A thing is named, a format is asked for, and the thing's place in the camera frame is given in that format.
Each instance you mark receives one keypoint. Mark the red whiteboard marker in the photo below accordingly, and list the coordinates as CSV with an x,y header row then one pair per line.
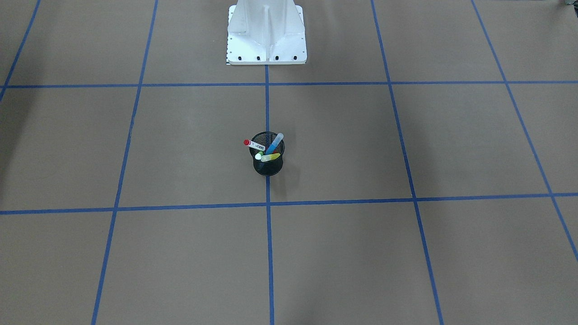
x,y
254,145

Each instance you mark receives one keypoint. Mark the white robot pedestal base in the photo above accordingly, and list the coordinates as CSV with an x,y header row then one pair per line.
x,y
266,32

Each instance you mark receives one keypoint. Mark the yellow highlighter pen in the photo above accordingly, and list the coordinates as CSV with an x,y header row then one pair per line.
x,y
270,157

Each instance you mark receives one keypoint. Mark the black mesh pen cup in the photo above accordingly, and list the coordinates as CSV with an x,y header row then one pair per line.
x,y
269,168

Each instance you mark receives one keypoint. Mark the blue highlighter pen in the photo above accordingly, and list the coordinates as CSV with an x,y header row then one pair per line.
x,y
275,143

